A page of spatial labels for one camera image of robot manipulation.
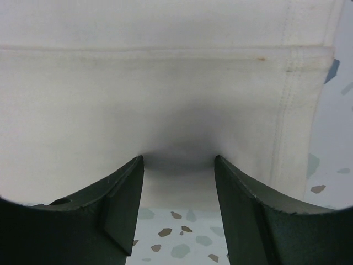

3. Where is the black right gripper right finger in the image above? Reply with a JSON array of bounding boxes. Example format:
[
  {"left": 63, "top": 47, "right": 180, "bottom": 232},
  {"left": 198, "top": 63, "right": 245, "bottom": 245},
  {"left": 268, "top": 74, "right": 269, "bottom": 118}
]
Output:
[{"left": 214, "top": 156, "right": 352, "bottom": 265}]

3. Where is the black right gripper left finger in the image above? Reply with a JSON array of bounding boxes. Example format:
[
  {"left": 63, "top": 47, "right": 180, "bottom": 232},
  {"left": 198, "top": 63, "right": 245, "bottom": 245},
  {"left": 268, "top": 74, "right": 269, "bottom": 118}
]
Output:
[{"left": 1, "top": 156, "right": 144, "bottom": 264}]

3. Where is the cream white t shirt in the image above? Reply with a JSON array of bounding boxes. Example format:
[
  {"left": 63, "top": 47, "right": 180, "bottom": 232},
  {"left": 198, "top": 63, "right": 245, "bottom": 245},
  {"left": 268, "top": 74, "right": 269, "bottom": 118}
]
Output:
[{"left": 1, "top": 1, "right": 344, "bottom": 211}]

